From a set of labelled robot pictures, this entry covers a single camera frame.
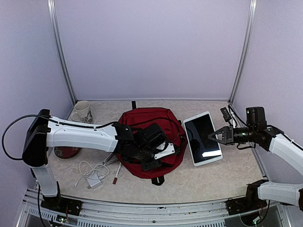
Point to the white marker dark-red cap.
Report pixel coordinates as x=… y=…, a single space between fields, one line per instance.
x=117 y=173

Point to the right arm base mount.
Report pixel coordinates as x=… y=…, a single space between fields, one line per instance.
x=242 y=205

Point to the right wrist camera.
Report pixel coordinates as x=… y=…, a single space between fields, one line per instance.
x=228 y=117

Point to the red backpack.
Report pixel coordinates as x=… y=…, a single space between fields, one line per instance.
x=140 y=131

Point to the white charger with cable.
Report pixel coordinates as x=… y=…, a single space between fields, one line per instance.
x=94 y=175

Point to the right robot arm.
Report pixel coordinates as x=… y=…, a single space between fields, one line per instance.
x=273 y=140

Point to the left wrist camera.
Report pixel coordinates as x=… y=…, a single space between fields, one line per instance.
x=169 y=150

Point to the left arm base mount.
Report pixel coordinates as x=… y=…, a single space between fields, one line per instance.
x=62 y=205

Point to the white ceramic mug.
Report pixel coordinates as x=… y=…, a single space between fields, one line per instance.
x=82 y=112

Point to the red patterned dish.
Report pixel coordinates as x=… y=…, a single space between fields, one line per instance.
x=66 y=152

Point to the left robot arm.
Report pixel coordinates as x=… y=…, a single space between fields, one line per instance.
x=48 y=131

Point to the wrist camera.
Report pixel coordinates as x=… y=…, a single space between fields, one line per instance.
x=228 y=117
x=169 y=150

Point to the right aluminium frame post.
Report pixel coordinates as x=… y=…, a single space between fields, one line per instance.
x=244 y=51

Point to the front aluminium rail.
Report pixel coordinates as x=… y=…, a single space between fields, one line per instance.
x=94 y=213

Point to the white tablet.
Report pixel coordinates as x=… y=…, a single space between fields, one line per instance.
x=203 y=150

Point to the white marker black cap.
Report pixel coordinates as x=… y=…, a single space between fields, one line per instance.
x=109 y=159

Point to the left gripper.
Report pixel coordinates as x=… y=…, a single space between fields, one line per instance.
x=147 y=166

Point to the aluminium frame post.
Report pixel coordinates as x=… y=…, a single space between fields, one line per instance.
x=59 y=47
x=244 y=51

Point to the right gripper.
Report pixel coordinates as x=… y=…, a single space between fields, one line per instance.
x=228 y=132

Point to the left aluminium frame post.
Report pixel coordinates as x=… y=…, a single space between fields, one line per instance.
x=59 y=47

